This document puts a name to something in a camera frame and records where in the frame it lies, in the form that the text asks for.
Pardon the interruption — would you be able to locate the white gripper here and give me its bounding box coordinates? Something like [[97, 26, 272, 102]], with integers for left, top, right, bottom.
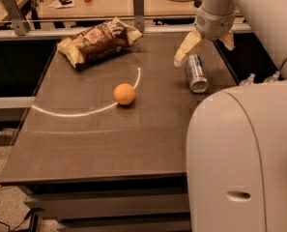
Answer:
[[173, 7, 236, 67]]

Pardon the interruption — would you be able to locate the silver redbull can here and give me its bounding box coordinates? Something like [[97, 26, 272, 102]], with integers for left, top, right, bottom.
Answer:
[[187, 54, 209, 94]]

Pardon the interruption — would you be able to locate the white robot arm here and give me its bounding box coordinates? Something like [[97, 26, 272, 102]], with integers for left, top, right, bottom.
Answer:
[[174, 0, 287, 232]]

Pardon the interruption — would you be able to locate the black mesh pen cup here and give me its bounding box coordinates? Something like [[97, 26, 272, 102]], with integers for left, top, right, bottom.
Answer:
[[194, 0, 203, 8]]

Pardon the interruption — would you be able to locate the clear sanitizer bottle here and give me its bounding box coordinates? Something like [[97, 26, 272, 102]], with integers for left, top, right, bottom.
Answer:
[[240, 73, 255, 86], [264, 71, 280, 83]]

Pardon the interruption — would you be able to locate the orange fruit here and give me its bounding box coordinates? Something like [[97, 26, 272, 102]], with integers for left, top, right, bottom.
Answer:
[[113, 83, 136, 105]]

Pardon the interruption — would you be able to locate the brown chip bag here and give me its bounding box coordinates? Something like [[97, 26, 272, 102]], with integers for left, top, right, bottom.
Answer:
[[57, 17, 142, 69]]

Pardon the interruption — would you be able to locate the grey table drawer base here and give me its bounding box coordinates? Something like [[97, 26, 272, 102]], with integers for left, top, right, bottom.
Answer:
[[25, 176, 191, 232]]

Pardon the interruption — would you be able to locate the grey metal bracket middle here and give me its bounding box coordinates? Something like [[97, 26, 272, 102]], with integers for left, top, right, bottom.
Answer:
[[133, 0, 144, 32]]

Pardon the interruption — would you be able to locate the grey metal bracket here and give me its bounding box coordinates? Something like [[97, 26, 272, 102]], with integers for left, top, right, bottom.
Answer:
[[133, 0, 144, 32], [1, 0, 30, 36]]

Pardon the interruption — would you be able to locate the grey metal bracket left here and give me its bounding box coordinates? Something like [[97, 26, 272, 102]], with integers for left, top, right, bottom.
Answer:
[[1, 0, 30, 36]]

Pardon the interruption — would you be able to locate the black floor cable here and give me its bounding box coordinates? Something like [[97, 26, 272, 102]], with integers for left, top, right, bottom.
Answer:
[[0, 186, 35, 232]]

